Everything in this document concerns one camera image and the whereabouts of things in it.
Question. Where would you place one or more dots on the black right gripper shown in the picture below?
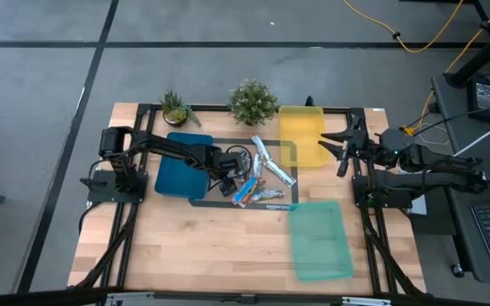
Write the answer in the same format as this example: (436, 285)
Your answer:
(355, 142)

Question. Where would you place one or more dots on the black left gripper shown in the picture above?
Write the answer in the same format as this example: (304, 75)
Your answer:
(228, 163)

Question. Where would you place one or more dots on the white granola bar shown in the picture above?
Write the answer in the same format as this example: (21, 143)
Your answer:
(280, 173)
(260, 146)
(257, 166)

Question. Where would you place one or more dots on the red granola bar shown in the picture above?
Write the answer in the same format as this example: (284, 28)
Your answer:
(257, 190)

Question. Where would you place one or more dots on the silver multicoloured granola bar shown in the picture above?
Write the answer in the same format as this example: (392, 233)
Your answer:
(267, 195)

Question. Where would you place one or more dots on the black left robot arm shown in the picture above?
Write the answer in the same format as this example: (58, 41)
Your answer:
(168, 147)

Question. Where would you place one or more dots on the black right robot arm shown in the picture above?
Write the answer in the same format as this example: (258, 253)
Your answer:
(440, 180)

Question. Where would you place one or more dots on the blue granola bar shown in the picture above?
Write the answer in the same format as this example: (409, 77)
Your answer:
(244, 190)

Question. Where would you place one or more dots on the yellow plastic tray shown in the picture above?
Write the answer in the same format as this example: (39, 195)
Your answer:
(303, 136)

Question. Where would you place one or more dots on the blue plastic tray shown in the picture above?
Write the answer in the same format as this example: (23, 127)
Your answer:
(177, 178)

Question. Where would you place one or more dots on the bushy potted plant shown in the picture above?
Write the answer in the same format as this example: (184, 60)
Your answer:
(252, 103)

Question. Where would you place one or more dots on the small potted succulent plant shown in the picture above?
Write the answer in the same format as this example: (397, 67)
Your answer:
(176, 114)

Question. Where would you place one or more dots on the green plastic tray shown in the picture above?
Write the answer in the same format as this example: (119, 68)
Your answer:
(319, 242)

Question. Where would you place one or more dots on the white paper sheet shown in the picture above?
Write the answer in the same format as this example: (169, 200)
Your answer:
(419, 206)

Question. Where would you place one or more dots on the white monitor edge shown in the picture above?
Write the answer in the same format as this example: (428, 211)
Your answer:
(483, 137)

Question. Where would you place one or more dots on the black power adapter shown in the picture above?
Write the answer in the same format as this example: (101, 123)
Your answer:
(482, 98)

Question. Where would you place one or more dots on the black stand pole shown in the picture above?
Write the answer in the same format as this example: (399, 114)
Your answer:
(483, 53)

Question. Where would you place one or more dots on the black caster wheel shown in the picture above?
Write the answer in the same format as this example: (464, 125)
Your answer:
(457, 270)

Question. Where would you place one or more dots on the black crossbar with silver brackets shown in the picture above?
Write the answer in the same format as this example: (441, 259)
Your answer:
(58, 296)

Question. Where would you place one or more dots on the black table camera mount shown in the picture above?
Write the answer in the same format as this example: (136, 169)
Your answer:
(309, 102)

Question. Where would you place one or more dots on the black aluminium table frame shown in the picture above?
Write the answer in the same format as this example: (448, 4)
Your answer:
(211, 106)

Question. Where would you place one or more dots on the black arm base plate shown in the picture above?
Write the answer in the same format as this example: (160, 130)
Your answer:
(100, 193)
(391, 203)

